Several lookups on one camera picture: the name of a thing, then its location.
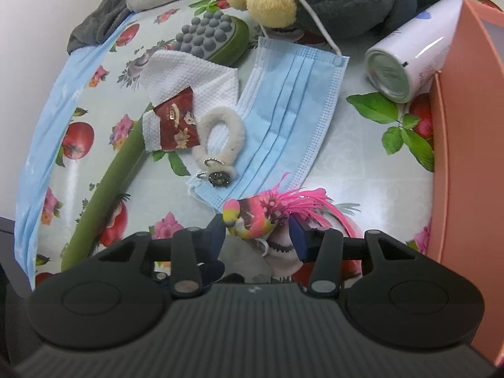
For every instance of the grey plush toy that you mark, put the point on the grey plush toy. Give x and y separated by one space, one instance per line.
346 4

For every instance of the white cylindrical bottle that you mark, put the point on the white cylindrical bottle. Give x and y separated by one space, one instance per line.
417 55

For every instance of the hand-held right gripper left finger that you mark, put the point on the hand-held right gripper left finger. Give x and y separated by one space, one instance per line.
215 240

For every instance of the dark red snack packet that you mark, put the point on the dark red snack packet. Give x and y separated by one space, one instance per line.
177 122

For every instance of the blue face mask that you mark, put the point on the blue face mask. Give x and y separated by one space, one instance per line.
283 118

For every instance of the pink feathered toy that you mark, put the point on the pink feathered toy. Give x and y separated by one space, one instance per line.
256 216

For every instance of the dark grey blanket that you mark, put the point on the dark grey blanket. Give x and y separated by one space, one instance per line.
94 23

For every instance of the orange cardboard box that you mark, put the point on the orange cardboard box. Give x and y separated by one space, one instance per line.
468 165

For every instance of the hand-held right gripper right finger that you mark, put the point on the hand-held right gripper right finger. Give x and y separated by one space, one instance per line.
300 240

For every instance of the light blue bed sheet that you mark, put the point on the light blue bed sheet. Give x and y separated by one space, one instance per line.
43 134

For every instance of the white paper tissue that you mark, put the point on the white paper tissue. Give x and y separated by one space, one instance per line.
185 75

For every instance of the fruit printed mat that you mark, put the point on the fruit printed mat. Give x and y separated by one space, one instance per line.
354 145

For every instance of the green massage stick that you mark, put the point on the green massage stick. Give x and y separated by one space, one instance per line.
106 193

